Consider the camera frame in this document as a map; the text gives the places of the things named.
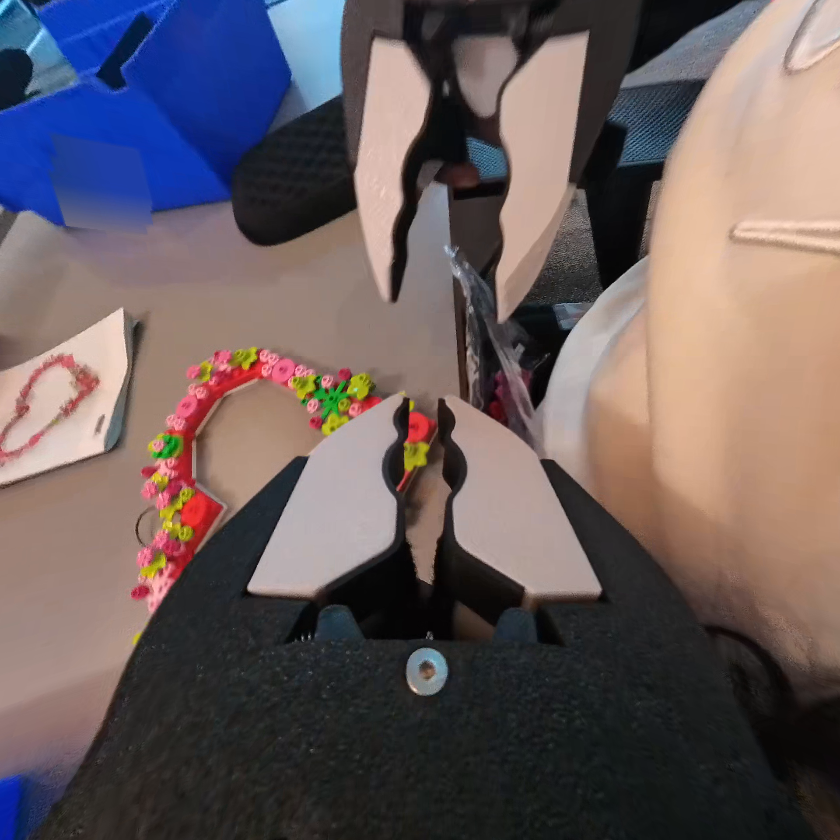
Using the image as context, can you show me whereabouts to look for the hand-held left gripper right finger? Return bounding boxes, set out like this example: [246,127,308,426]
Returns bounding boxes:
[435,395,604,610]

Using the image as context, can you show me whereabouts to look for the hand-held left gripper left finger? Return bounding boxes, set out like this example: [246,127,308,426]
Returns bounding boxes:
[247,392,419,602]

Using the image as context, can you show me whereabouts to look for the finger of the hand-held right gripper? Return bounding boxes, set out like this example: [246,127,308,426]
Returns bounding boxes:
[353,35,450,304]
[493,29,592,324]

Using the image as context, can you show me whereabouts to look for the red heart brick frame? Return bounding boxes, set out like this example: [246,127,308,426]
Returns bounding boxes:
[130,346,438,647]

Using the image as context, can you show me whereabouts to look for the clear plastic bag of bricks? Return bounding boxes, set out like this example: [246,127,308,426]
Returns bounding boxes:
[445,245,567,448]

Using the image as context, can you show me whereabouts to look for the grey desk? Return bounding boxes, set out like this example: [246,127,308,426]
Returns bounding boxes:
[0,182,468,798]

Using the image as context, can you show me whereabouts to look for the black mesh office chair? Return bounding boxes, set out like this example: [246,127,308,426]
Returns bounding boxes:
[231,0,770,291]

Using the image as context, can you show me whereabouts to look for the person's white undershirt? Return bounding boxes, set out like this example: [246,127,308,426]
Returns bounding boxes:
[539,255,658,549]

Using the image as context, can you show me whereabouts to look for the blue plastic crate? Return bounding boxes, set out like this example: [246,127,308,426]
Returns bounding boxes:
[0,0,294,229]

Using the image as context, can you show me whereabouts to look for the person's beige shirt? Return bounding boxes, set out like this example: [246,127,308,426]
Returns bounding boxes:
[645,0,840,713]

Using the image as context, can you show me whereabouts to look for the white instruction booklet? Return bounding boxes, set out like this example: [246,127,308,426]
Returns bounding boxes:
[0,306,139,488]

